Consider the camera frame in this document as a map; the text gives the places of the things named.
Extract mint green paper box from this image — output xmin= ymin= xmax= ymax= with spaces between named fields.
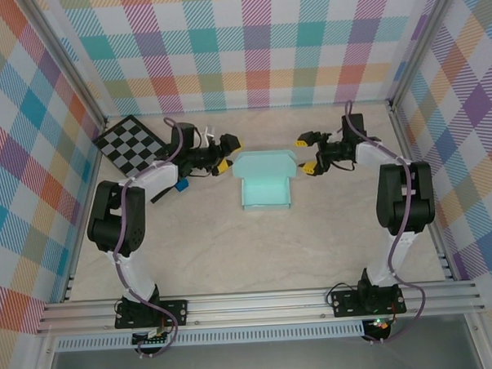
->
xmin=231 ymin=148 xmax=300 ymax=214

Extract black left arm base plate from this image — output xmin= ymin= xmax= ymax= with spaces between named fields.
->
xmin=114 ymin=297 xmax=191 ymax=331

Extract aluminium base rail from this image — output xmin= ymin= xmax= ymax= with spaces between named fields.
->
xmin=33 ymin=279 xmax=488 ymax=336

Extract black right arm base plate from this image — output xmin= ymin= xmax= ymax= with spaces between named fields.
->
xmin=330 ymin=287 xmax=407 ymax=319

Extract slotted grey cable duct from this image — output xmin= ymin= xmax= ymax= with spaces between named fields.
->
xmin=55 ymin=325 xmax=368 ymax=353

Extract black grey checkerboard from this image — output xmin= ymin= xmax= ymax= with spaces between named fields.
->
xmin=91 ymin=113 xmax=178 ymax=207

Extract aluminium frame post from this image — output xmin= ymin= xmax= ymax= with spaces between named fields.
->
xmin=383 ymin=0 xmax=472 ymax=113
xmin=19 ymin=0 xmax=108 ymax=132

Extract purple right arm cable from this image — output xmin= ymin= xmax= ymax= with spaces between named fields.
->
xmin=343 ymin=97 xmax=428 ymax=346

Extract aluminium side rail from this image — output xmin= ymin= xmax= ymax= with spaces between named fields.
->
xmin=54 ymin=116 xmax=116 ymax=304
xmin=387 ymin=97 xmax=455 ymax=285

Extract small circuit board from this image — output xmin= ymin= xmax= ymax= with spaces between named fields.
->
xmin=131 ymin=327 xmax=175 ymax=348
xmin=364 ymin=316 xmax=395 ymax=336

